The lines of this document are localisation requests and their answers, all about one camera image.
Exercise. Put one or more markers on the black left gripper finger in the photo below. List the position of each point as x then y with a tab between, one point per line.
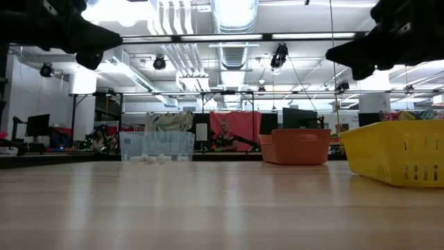
100	33
97	46

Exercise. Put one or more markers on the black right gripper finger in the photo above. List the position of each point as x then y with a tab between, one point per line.
360	47
367	60

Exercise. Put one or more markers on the yellow plastic basket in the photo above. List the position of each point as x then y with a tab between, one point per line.
381	139

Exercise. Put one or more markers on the small white skeleton piece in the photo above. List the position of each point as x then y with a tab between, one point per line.
182	158
149	159
161	158

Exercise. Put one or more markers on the black background robot arm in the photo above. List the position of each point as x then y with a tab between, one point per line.
248	140

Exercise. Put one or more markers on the LED light bar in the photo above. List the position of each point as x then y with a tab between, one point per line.
145	39
222	37
312	35

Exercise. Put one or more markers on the black computer monitor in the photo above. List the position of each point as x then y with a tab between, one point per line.
37	125
369	119
268	123
300	118

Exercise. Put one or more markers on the colourful patchwork quilt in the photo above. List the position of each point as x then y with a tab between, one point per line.
409	115

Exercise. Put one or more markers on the brown cardboard box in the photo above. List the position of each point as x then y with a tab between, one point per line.
341	127

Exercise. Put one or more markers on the black overhead gantry beam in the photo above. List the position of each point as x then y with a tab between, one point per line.
176	38

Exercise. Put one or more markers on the person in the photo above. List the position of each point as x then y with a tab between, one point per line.
100	139
225	134

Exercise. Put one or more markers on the patterned hanging cloth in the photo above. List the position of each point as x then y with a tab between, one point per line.
169	121

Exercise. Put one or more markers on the orange plastic bin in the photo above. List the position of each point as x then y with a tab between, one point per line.
305	146

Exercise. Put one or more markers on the clear plastic bin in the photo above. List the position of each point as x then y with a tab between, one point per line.
156	146

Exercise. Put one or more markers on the white sign board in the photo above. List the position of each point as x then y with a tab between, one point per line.
201	132

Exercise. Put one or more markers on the red backdrop cloth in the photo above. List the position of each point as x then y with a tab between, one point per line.
246	121

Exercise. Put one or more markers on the silver ventilation duct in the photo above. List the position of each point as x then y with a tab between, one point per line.
236	21

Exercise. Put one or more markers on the black background rig frame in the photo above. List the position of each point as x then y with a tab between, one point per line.
222	92

